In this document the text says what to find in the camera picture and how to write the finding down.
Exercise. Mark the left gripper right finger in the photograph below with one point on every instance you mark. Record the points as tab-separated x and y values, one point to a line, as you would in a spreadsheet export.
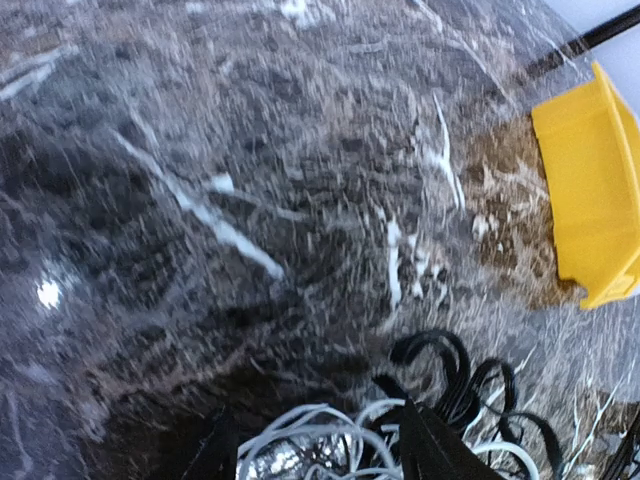
427	448

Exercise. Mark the right black frame post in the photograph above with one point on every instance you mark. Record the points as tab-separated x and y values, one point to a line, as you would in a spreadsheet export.
583	43

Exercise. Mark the yellow bin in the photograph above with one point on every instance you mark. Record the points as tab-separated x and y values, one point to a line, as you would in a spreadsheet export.
589	142

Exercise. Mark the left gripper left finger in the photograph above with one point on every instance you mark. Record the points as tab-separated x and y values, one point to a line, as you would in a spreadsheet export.
216	454

